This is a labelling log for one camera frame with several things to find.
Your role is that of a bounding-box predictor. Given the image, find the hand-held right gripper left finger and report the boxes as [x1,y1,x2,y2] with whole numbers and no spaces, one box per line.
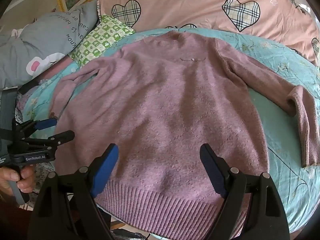
[29,143,119,240]

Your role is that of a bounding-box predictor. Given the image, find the pink heart-print quilt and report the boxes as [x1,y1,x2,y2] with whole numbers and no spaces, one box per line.
[96,0,320,66]

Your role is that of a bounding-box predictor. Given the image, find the mauve knitted sweater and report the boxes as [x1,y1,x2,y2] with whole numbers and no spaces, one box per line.
[50,29,320,240]

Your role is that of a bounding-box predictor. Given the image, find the green checkered pillow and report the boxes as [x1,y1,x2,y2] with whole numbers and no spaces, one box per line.
[70,14,136,67]

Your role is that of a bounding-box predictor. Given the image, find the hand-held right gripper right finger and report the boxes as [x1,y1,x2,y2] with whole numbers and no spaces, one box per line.
[199,143,290,240]

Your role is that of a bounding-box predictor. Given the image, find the grey printed pillow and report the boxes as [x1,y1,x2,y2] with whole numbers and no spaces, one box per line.
[0,0,101,91]

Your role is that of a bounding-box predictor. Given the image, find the person's left hand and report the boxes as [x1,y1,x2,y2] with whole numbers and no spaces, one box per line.
[0,165,37,198]

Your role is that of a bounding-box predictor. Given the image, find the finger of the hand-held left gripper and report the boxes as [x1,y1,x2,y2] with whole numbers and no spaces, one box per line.
[15,118,58,133]
[21,130,75,147]

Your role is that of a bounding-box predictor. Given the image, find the teal floral bedsheet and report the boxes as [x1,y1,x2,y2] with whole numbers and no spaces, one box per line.
[15,27,320,240]

